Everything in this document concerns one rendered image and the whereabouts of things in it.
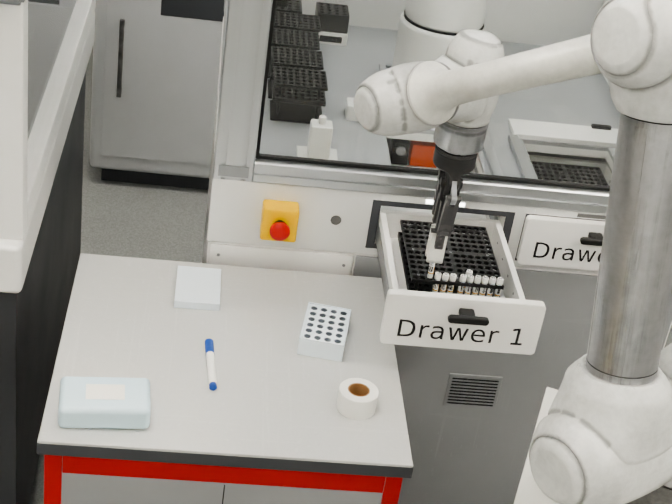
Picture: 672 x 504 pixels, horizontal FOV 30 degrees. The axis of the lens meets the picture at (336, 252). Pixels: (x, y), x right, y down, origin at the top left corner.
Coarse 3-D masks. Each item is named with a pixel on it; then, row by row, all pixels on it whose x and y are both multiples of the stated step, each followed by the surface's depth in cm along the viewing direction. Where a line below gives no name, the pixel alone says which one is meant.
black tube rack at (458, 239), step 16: (400, 224) 252; (416, 224) 251; (400, 240) 251; (416, 240) 246; (448, 240) 248; (464, 240) 249; (480, 240) 249; (416, 256) 241; (448, 256) 242; (464, 256) 244; (480, 256) 244; (416, 272) 236; (448, 272) 237; (464, 272) 238; (480, 272) 240; (496, 272) 240; (416, 288) 236
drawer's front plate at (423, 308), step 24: (384, 312) 226; (408, 312) 225; (432, 312) 226; (456, 312) 226; (480, 312) 226; (504, 312) 226; (528, 312) 227; (384, 336) 228; (408, 336) 228; (456, 336) 229; (504, 336) 229; (528, 336) 230
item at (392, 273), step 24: (384, 216) 254; (408, 216) 256; (432, 216) 256; (456, 216) 258; (384, 240) 246; (504, 240) 252; (384, 264) 242; (504, 264) 247; (384, 288) 239; (504, 288) 246
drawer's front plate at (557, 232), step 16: (528, 224) 254; (544, 224) 255; (560, 224) 255; (576, 224) 255; (592, 224) 255; (528, 240) 257; (544, 240) 257; (560, 240) 257; (576, 240) 257; (528, 256) 259; (560, 256) 259; (576, 256) 259
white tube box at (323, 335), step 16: (320, 304) 241; (304, 320) 235; (320, 320) 237; (336, 320) 237; (304, 336) 232; (320, 336) 232; (336, 336) 234; (304, 352) 232; (320, 352) 232; (336, 352) 231
